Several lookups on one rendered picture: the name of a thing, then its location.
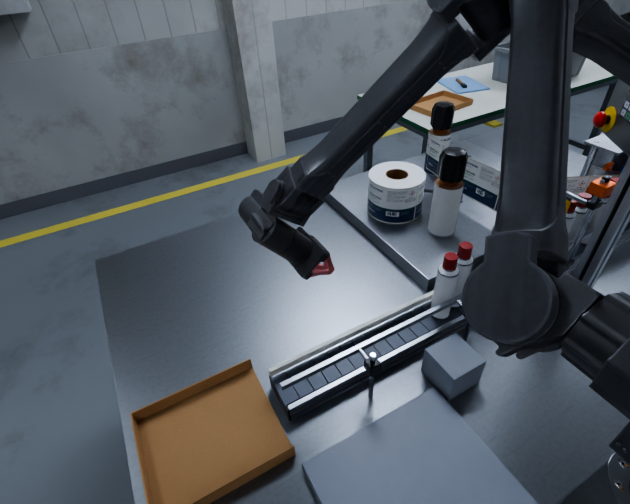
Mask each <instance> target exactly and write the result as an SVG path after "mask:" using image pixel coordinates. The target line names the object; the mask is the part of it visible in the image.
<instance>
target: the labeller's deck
mask: <svg viewBox="0 0 630 504"><path fill-rule="evenodd" d="M450 146H451V147H461V148H462V149H465V150H466V151H467V154H468V155H471V158H472V159H474V160H476V161H478V162H481V163H483V164H485V165H488V166H490V167H492V168H494V169H497V170H499V171H501V157H500V156H498V155H496V154H494V153H492V152H490V151H487V150H485V149H483V148H481V147H479V146H477V145H475V144H472V143H470V142H468V141H466V140H463V141H460V142H456V143H453V144H450ZM369 171H370V170H369ZM369 171H366V172H363V173H360V174H357V175H354V176H351V177H348V178H345V179H342V180H339V181H338V182H337V184H336V185H335V187H334V189H333V191H332V192H331V193H330V194H329V195H328V196H326V197H325V198H324V199H325V200H326V201H327V202H329V203H330V204H331V205H332V206H333V207H334V208H335V209H336V210H337V211H338V212H340V213H341V214H342V215H343V216H344V217H345V218H346V219H347V220H348V221H350V222H351V223H352V224H353V225H354V226H355V227H356V228H357V229H358V230H359V231H361V232H362V233H363V234H364V235H365V236H366V237H367V238H368V239H369V240H371V241H372V242H373V243H374V244H375V245H376V246H377V247H378V248H379V249H381V250H382V251H383V252H384V253H385V254H386V255H387V256H388V257H389V258H390V259H392V260H393V261H394V262H395V263H396V264H397V265H398V266H399V267H400V268H402V269H403V270H404V271H405V272H406V273H407V274H408V275H409V276H410V277H412V278H413V279H414V280H415V281H416V282H417V283H418V284H419V285H420V286H421V287H423V288H424V289H425V290H426V291H428V290H430V289H433V288H434V287H435V281H436V276H437V271H438V266H439V265H441V264H443V260H444V255H445V254H446V253H448V252H453V253H457V252H458V248H459V244H460V243H461V242H463V241H466V242H470V243H471V244H472V245H473V249H472V253H471V256H472V257H473V259H474V261H473V265H472V268H471V270H473V269H475V268H476V267H477V266H478V265H480V264H481V263H483V261H484V251H485V239H486V236H489V235H491V232H492V228H493V226H494V225H495V219H496V213H497V212H495V211H493V210H492V209H490V208H488V207H486V206H484V205H482V204H480V203H478V202H476V201H475V200H473V199H471V198H469V197H467V196H465V195H463V199H462V200H463V202H462V203H460V206H459V211H458V215H457V220H456V225H455V231H454V234H453V235H452V236H450V237H447V238H438V237H435V236H433V235H431V234H430V233H429V232H428V224H429V217H430V211H431V205H432V198H433V192H434V191H427V190H424V194H423V202H422V209H421V214H420V215H419V217H418V218H416V219H415V220H413V221H411V222H408V223H403V224H390V223H384V222H381V221H378V220H376V219H375V218H373V217H372V216H371V215H370V214H369V213H368V210H367V203H368V175H369Z"/></svg>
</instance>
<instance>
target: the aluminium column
mask: <svg viewBox="0 0 630 504"><path fill-rule="evenodd" d="M629 220H630V156H629V158H628V160H627V162H626V164H625V166H624V168H623V171H622V173H621V175H620V177H619V179H618V181H617V183H616V185H615V187H614V189H613V191H612V193H611V196H610V198H609V200H608V202H607V204H606V206H605V208H604V210H603V212H602V214H601V216H600V218H599V221H598V223H597V225H596V227H595V229H594V231H593V233H592V235H591V237H590V239H589V241H588V243H587V246H586V248H585V250H584V252H583V254H582V256H581V258H580V260H579V262H578V264H577V266H576V268H575V271H574V273H573V275H572V276H574V277H575V278H577V279H579V280H580V281H582V282H583V283H585V284H587V285H588V286H590V287H591V288H593V287H594V285H595V283H596V281H597V280H598V278H599V276H600V274H601V272H602V270H603V268H604V267H605V265H606V263H607V261H608V259H609V257H610V255H611V254H612V252H613V250H614V248H615V246H616V244H617V242H618V241H619V239H620V237H621V235H622V233H623V231H624V229H625V228H626V226H627V224H628V222H629Z"/></svg>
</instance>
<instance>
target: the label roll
mask: <svg viewBox="0 0 630 504"><path fill-rule="evenodd" d="M425 180H426V173H425V171H424V170H423V169H422V168H420V167H419V166H417V165H415V164H412V163H408V162H401V161H390V162H384V163H380V164H377V165H375V166H374V167H372V168H371V169H370V171H369V175H368V203H367V210H368V213H369V214H370V215H371V216H372V217H373V218H375V219H376V220H378V221H381V222H384V223H390V224H403V223H408V222H411V221H413V220H415V219H416V218H418V217H419V215H420V214H421V209H422V202H423V194H424V187H425Z"/></svg>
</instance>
